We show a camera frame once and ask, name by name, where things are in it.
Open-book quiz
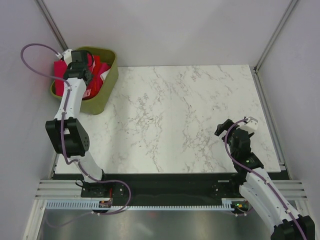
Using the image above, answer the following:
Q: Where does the crimson red t shirt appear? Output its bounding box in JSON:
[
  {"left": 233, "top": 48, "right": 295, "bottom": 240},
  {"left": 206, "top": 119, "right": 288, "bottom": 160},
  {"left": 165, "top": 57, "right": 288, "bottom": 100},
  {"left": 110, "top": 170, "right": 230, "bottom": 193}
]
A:
[{"left": 82, "top": 55, "right": 111, "bottom": 100}]

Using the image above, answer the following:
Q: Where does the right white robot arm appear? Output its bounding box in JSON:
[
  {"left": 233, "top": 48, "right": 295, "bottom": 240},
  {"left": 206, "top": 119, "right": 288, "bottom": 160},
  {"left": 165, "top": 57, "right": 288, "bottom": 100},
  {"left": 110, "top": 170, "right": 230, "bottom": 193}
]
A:
[{"left": 214, "top": 117, "right": 316, "bottom": 240}]

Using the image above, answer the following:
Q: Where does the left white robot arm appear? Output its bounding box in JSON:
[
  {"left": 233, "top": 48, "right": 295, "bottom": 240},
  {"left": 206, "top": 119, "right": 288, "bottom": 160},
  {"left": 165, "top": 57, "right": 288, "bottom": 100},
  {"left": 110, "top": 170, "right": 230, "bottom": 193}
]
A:
[{"left": 45, "top": 49, "right": 110, "bottom": 198}]

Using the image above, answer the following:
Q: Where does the magenta shirt in basket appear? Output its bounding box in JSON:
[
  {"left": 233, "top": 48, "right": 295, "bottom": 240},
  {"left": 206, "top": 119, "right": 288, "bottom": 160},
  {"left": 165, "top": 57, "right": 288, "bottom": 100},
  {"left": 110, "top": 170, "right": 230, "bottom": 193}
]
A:
[{"left": 53, "top": 60, "right": 67, "bottom": 97}]

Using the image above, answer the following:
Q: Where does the olive green basket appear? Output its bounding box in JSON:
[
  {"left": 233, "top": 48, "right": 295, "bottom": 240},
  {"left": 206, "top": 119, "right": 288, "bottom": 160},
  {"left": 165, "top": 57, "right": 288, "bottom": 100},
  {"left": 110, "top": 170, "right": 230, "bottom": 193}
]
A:
[{"left": 51, "top": 46, "right": 119, "bottom": 120}]

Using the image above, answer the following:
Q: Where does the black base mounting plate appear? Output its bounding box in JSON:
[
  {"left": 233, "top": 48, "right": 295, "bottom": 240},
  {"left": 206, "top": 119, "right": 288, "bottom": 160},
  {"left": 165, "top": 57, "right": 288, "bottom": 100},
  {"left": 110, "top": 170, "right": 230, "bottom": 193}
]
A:
[{"left": 96, "top": 173, "right": 241, "bottom": 206}]

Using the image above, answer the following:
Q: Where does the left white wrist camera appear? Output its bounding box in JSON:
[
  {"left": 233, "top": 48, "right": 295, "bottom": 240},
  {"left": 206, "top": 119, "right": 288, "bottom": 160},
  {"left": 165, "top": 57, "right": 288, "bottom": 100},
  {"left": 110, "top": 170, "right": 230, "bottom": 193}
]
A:
[{"left": 61, "top": 49, "right": 73, "bottom": 66}]

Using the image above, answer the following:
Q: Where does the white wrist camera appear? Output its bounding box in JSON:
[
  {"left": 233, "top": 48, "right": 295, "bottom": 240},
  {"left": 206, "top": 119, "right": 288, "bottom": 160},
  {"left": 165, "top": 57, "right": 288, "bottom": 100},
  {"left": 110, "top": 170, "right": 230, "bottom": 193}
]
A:
[
  {"left": 239, "top": 116, "right": 258, "bottom": 134},
  {"left": 61, "top": 49, "right": 73, "bottom": 66}
]

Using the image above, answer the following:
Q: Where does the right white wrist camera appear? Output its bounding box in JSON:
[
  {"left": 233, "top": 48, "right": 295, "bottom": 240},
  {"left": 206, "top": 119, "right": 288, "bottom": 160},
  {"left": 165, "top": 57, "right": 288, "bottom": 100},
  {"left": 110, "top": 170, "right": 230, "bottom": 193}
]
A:
[{"left": 239, "top": 116, "right": 258, "bottom": 134}]

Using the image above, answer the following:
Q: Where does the left aluminium frame post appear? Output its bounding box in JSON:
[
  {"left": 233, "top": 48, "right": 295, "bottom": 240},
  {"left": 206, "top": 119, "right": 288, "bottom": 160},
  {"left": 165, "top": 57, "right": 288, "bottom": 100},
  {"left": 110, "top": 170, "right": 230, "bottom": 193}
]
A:
[{"left": 34, "top": 0, "right": 68, "bottom": 50}]

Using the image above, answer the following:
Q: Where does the aluminium frame post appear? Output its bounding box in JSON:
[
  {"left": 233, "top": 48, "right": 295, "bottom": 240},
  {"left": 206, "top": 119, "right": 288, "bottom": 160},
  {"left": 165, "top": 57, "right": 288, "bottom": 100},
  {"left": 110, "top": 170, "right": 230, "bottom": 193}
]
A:
[
  {"left": 34, "top": 0, "right": 68, "bottom": 50},
  {"left": 253, "top": 0, "right": 300, "bottom": 74}
]

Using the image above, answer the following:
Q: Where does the aluminium extrusion rail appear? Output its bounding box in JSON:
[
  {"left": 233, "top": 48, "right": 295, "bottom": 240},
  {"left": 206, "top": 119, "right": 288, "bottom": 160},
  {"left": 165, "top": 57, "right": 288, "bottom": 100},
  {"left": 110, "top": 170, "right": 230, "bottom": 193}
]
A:
[{"left": 35, "top": 180, "right": 82, "bottom": 200}]

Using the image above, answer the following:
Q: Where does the white slotted cable duct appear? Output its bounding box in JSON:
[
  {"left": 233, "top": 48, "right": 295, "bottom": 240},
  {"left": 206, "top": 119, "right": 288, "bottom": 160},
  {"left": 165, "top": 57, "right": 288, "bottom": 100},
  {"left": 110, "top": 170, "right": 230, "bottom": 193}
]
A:
[{"left": 45, "top": 198, "right": 248, "bottom": 211}]

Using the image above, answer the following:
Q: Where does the right aluminium frame post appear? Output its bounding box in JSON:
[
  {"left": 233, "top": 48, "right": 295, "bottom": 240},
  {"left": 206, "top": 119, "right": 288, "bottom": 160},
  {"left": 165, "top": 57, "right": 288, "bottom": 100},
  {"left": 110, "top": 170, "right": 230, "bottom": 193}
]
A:
[{"left": 253, "top": 0, "right": 300, "bottom": 74}]

